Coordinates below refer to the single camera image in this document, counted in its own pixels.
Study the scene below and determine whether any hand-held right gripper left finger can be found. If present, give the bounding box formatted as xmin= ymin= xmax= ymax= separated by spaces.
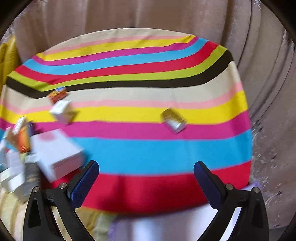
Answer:
xmin=23 ymin=160 xmax=100 ymax=241

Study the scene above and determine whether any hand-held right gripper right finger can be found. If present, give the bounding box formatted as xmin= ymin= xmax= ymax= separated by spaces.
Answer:
xmin=194 ymin=161 xmax=270 ymax=241

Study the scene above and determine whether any long white box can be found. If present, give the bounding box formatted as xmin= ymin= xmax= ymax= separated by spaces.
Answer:
xmin=31 ymin=129 xmax=85 ymax=183

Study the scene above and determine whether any gold box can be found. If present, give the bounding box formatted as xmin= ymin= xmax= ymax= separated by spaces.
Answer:
xmin=161 ymin=108 xmax=186 ymax=134

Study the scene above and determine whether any purple and white box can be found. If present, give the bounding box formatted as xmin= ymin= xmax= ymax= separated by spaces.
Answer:
xmin=109 ymin=183 xmax=262 ymax=241

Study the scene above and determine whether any small plain white box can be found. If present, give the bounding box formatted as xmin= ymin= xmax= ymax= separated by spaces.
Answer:
xmin=0 ymin=169 xmax=26 ymax=193

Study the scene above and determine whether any small white lavender box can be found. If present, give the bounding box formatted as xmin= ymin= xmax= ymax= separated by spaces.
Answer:
xmin=5 ymin=152 xmax=25 ymax=172

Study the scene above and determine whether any orange white tissue packet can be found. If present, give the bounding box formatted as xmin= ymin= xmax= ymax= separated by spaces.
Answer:
xmin=6 ymin=116 xmax=35 ymax=153

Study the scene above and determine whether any white box with grey text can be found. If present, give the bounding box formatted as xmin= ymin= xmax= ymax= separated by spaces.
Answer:
xmin=50 ymin=100 xmax=79 ymax=126

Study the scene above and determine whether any rainbow strap roll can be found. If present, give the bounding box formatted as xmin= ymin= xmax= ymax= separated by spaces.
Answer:
xmin=47 ymin=87 xmax=68 ymax=105

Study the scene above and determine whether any striped colourful tablecloth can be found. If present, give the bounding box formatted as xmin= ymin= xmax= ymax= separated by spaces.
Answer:
xmin=0 ymin=28 xmax=253 ymax=215

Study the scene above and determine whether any yellow leather sofa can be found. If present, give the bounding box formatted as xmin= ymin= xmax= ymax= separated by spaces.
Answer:
xmin=0 ymin=35 xmax=21 ymax=93

